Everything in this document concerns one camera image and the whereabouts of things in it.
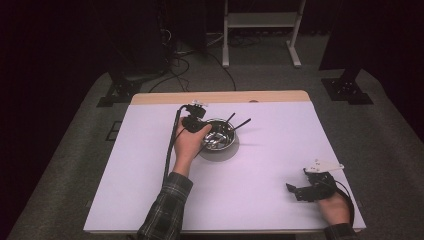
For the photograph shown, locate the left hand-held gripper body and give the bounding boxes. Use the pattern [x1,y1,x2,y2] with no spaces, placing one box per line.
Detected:
[180,99,209,134]

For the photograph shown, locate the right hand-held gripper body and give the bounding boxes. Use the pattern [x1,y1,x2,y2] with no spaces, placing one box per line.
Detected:
[299,158,345,203]

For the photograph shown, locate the shiny metal bowl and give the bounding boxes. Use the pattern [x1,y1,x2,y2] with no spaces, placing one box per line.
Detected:
[199,117,237,152]

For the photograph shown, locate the person's right hand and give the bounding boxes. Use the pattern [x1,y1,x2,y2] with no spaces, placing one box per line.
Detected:
[315,192,352,228]

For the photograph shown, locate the person's left hand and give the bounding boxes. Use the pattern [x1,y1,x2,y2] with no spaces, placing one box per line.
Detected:
[172,116,214,178]

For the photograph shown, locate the white table mat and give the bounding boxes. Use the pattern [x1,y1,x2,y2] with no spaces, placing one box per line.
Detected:
[83,100,367,234]

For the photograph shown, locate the wooden table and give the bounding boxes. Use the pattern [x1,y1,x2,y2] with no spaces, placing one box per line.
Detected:
[83,89,367,240]

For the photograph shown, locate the black stand base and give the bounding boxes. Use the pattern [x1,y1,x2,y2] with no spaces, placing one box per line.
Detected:
[96,70,144,109]
[320,67,375,106]

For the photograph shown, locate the dark cabinet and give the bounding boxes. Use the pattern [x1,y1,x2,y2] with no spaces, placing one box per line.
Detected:
[124,0,169,77]

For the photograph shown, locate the right hand-held gripper cable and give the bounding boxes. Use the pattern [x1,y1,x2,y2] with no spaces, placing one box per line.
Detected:
[313,178,356,228]

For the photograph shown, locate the black floor cable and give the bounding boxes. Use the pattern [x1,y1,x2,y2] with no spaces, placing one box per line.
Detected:
[204,49,238,92]
[147,54,192,94]

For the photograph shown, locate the black utensil with thin handle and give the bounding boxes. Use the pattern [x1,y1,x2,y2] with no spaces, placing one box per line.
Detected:
[228,117,252,133]

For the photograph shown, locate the black floor bracket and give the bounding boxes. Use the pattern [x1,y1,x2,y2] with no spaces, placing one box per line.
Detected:
[105,120,123,142]

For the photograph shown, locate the white metal stand frame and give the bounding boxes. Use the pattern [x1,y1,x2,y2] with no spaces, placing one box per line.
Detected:
[221,0,307,69]

